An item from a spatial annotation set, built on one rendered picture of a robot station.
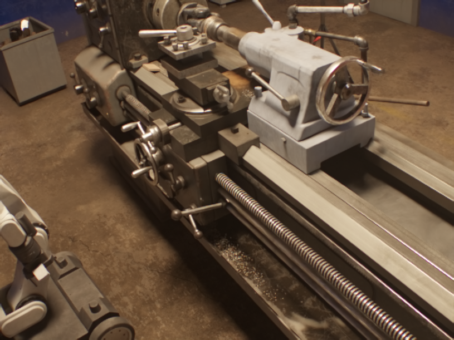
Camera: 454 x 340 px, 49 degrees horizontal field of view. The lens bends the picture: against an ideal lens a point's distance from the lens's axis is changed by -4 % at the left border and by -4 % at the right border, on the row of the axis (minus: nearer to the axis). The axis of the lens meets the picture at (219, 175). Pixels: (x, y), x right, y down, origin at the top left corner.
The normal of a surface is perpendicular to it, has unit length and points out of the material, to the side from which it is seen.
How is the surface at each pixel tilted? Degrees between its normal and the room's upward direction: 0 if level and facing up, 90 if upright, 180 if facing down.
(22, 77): 90
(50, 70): 90
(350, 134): 90
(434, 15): 90
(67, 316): 0
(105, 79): 32
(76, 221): 0
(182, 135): 0
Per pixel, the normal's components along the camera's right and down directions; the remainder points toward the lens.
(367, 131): 0.52, 0.45
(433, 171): -0.11, -0.80
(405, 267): -0.59, -0.43
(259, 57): -0.85, 0.32
